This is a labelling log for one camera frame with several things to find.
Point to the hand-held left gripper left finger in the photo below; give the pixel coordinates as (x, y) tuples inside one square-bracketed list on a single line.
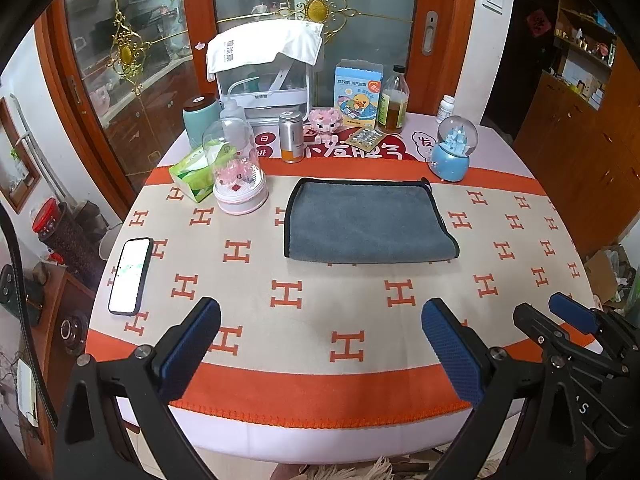
[(192, 345)]

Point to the glass bottle of amber liquid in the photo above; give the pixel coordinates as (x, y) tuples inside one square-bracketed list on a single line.
[(393, 102)]

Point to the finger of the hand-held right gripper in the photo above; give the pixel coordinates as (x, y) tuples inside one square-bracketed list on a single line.
[(545, 332), (572, 312)]

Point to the black smartphone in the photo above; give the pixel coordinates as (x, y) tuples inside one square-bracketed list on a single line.
[(130, 276)]

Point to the glass dome with pink flowers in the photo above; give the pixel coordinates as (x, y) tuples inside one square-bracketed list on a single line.
[(235, 170)]

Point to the white plastic storage box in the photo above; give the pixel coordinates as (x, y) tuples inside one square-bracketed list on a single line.
[(270, 85)]

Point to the wooden shelf cabinet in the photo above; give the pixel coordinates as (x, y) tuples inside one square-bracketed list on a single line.
[(570, 110)]

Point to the white pill bottle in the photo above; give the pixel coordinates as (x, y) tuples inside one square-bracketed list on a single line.
[(446, 109)]

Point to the orange patterned blanket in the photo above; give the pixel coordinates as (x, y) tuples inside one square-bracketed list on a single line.
[(350, 305)]

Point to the wooden glass sliding door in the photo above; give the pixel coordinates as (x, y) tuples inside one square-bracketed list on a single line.
[(165, 60)]

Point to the white wall switch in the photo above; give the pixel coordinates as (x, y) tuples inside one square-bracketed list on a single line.
[(492, 0)]

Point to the blue carton with duck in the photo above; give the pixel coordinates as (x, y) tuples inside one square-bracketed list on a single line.
[(356, 95)]

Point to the clear squeeze bottle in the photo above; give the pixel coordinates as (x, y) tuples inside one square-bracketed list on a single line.
[(231, 115)]

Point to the cardboard box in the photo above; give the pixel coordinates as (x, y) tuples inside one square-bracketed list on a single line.
[(607, 275)]

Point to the white cloth bag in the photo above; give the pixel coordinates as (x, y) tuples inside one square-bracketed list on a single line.
[(267, 45)]

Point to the wooden framed picture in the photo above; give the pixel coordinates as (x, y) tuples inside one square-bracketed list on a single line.
[(17, 160)]

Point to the dark patterned basket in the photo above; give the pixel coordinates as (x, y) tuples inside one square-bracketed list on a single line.
[(75, 242)]

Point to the silver orange can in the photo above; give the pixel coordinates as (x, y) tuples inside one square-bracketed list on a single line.
[(291, 137)]

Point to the small foil sachet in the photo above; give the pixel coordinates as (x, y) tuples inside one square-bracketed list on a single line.
[(366, 138)]

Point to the grey towel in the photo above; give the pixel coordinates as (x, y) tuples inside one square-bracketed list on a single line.
[(367, 222)]

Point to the beige fringed rug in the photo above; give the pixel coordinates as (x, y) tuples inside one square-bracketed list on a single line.
[(350, 470)]

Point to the teal thermos cup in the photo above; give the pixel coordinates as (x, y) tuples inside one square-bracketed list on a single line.
[(201, 117)]

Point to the red lidded jar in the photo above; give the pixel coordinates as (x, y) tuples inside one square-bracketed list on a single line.
[(46, 220)]

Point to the green tissue pack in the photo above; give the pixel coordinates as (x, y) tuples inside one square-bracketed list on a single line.
[(192, 175)]

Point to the pink block toy figure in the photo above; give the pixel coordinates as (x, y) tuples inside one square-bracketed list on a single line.
[(325, 125)]

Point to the blue castle snow globe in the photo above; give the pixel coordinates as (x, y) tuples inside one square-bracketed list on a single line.
[(452, 152)]

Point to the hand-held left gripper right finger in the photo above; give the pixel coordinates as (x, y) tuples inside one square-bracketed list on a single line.
[(450, 345)]

